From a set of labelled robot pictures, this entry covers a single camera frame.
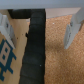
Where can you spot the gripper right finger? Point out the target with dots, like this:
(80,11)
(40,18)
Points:
(72,31)

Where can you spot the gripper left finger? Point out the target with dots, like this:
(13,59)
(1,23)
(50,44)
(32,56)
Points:
(7,30)

